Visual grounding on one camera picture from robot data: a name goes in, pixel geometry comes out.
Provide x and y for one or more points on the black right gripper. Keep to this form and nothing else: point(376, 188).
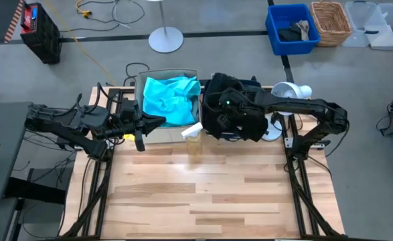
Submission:
point(239, 102)

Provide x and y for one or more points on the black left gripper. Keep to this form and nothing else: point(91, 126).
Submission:
point(129, 122)

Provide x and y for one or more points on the teal cloth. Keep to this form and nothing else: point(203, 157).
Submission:
point(169, 100)

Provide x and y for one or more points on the black garment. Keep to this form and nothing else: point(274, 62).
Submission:
point(213, 83)

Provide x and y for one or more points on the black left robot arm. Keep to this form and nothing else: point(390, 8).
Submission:
point(65, 125)

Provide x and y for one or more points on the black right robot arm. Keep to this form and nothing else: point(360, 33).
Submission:
point(303, 103)

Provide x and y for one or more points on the dark clothes pile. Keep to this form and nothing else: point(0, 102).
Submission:
point(288, 33)

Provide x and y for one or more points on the beige fabric bin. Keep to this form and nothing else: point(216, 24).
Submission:
point(162, 135)

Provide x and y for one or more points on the navy fabric bin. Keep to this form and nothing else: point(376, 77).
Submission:
point(253, 82)

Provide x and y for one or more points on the clear spray bottle amber liquid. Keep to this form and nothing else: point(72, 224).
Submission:
point(194, 144)

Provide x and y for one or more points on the white gooseneck lamp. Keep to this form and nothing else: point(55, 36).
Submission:
point(291, 92)

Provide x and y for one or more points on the grey round floor stand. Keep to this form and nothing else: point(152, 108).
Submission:
point(165, 39)

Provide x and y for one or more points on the blue plastic bin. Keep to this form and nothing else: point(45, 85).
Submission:
point(276, 16)

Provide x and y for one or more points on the beige cloth piece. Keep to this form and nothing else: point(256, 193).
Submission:
point(304, 28)

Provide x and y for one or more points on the wicker basket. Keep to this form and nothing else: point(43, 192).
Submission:
point(330, 21)

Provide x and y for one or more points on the black crate red top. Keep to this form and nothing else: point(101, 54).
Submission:
point(42, 37)

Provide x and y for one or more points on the grey desk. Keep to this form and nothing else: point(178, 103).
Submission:
point(2, 160)

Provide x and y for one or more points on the clear plastic bin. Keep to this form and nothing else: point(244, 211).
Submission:
point(355, 20)
point(388, 23)

